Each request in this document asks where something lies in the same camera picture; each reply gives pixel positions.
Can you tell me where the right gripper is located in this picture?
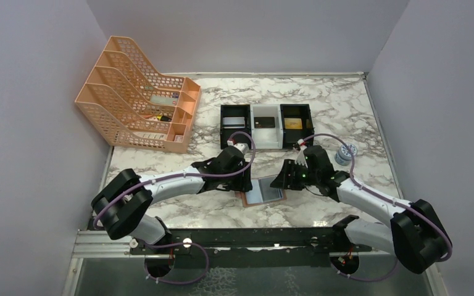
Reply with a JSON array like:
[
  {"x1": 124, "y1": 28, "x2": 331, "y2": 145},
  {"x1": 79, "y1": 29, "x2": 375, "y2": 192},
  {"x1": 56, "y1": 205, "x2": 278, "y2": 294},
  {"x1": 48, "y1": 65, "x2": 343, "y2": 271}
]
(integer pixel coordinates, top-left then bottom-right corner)
[{"x1": 271, "y1": 158, "x2": 320, "y2": 191}]

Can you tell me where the tan leather card holder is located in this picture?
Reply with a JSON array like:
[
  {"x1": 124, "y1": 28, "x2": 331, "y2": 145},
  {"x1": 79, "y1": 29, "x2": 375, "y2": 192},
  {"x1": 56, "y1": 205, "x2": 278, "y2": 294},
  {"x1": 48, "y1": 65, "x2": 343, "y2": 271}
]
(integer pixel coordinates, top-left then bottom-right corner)
[{"x1": 235, "y1": 175, "x2": 287, "y2": 207}]

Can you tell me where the black card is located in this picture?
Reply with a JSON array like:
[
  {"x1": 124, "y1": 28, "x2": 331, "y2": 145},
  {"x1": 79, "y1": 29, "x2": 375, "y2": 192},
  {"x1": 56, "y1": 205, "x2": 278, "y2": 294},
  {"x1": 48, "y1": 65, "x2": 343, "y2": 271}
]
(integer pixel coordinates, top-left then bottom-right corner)
[{"x1": 254, "y1": 117, "x2": 277, "y2": 128}]

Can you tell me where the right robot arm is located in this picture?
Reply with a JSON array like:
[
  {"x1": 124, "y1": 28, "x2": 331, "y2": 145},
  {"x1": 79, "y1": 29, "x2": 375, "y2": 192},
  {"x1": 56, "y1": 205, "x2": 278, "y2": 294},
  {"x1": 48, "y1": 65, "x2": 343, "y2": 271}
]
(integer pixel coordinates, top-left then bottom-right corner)
[{"x1": 270, "y1": 146, "x2": 452, "y2": 274}]

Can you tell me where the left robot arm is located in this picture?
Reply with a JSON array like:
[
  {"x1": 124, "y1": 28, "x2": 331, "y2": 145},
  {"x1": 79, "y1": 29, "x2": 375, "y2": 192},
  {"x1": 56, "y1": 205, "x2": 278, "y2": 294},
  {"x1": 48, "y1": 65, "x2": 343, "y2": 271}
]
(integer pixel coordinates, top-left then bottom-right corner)
[{"x1": 91, "y1": 143, "x2": 252, "y2": 253}]

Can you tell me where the silver card in bin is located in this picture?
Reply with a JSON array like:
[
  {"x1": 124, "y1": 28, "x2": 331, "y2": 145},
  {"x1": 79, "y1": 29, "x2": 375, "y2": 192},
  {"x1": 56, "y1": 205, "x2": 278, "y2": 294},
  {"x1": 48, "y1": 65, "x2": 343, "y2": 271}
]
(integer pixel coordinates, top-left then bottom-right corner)
[{"x1": 222, "y1": 117, "x2": 246, "y2": 129}]

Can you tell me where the gold card in bin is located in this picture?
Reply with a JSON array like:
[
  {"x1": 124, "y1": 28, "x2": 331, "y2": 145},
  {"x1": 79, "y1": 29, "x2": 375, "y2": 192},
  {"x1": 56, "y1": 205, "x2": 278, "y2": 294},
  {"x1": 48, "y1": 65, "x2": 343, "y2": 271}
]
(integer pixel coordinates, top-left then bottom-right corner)
[{"x1": 284, "y1": 118, "x2": 303, "y2": 130}]

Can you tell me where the left black bin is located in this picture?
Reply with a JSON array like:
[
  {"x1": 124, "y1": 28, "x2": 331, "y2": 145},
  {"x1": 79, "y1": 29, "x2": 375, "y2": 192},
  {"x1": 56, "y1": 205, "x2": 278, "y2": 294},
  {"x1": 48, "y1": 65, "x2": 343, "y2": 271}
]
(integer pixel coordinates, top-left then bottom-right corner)
[{"x1": 219, "y1": 104, "x2": 251, "y2": 149}]

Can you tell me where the black bin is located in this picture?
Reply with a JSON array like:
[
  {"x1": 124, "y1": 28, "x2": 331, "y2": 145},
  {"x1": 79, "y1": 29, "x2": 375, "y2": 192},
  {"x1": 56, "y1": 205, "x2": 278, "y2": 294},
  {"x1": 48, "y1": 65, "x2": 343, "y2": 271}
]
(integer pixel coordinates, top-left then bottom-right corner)
[
  {"x1": 280, "y1": 104, "x2": 315, "y2": 149},
  {"x1": 219, "y1": 104, "x2": 251, "y2": 149}
]

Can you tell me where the white middle bin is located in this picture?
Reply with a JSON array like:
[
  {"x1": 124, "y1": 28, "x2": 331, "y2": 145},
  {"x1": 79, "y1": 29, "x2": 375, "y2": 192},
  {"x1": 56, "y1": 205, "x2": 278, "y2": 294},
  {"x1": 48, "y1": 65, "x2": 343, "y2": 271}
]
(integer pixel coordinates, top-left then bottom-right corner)
[{"x1": 250, "y1": 104, "x2": 283, "y2": 150}]

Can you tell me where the right black bin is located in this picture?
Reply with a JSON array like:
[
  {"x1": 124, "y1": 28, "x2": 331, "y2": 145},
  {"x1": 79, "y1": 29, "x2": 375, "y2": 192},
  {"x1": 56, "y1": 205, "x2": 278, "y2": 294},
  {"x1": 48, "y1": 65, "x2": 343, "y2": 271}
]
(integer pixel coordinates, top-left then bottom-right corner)
[{"x1": 280, "y1": 104, "x2": 315, "y2": 149}]

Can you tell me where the small blue white jar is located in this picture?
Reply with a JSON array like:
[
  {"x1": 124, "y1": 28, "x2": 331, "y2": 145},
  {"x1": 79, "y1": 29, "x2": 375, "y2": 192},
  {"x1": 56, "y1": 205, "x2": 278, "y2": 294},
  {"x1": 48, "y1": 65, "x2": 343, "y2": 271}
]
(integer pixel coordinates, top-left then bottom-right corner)
[{"x1": 335, "y1": 143, "x2": 357, "y2": 166}]

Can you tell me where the orange plastic file organizer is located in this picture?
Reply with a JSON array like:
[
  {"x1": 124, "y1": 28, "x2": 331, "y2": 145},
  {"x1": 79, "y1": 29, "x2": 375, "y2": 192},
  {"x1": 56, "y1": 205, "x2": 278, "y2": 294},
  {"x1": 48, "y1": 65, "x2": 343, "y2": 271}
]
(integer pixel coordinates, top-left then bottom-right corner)
[{"x1": 75, "y1": 36, "x2": 202, "y2": 154}]

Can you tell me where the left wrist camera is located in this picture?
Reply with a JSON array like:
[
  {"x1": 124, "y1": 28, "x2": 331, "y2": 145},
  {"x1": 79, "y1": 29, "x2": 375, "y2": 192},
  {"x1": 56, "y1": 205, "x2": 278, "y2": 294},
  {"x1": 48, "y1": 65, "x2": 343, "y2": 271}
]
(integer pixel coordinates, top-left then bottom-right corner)
[{"x1": 227, "y1": 140, "x2": 249, "y2": 155}]

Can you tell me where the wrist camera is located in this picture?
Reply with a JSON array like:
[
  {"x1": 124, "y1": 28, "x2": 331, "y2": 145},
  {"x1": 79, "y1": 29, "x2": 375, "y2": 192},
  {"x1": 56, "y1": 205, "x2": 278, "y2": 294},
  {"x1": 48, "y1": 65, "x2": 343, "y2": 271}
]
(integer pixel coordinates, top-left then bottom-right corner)
[
  {"x1": 227, "y1": 140, "x2": 249, "y2": 155},
  {"x1": 295, "y1": 139, "x2": 307, "y2": 167}
]

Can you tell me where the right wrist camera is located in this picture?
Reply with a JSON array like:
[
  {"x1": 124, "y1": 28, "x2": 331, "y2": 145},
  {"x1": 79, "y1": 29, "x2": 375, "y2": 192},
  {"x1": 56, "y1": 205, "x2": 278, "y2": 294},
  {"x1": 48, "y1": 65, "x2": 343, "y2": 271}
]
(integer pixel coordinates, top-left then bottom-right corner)
[{"x1": 295, "y1": 139, "x2": 307, "y2": 167}]

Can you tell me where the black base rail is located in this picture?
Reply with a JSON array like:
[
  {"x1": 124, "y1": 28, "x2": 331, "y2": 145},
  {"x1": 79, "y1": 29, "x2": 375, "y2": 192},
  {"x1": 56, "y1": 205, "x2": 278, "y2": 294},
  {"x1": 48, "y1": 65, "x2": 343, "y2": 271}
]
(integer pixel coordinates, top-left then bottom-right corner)
[{"x1": 73, "y1": 226, "x2": 434, "y2": 271}]

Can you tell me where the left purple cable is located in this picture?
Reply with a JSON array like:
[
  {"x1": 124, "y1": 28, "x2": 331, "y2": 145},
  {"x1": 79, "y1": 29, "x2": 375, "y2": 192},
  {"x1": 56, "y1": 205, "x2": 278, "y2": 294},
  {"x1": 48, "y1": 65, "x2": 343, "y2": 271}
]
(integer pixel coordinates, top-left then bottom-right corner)
[{"x1": 93, "y1": 131, "x2": 257, "y2": 286}]

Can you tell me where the purple cable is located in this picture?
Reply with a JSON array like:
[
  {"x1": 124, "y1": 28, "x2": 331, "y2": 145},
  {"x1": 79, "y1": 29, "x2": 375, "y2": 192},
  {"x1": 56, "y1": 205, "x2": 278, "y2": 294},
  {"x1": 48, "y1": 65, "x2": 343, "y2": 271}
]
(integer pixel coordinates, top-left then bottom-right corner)
[
  {"x1": 296, "y1": 133, "x2": 453, "y2": 284},
  {"x1": 93, "y1": 131, "x2": 257, "y2": 286}
]

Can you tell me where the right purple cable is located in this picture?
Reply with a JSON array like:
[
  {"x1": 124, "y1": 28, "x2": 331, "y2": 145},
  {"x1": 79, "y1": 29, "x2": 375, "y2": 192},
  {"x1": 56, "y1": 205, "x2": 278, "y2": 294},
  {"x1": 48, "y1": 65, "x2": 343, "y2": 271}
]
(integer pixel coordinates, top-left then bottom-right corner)
[{"x1": 296, "y1": 133, "x2": 453, "y2": 284}]

